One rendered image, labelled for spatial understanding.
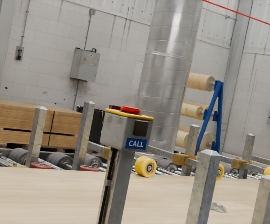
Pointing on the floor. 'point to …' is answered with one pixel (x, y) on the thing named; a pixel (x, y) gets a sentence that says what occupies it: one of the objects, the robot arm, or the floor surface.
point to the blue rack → (218, 92)
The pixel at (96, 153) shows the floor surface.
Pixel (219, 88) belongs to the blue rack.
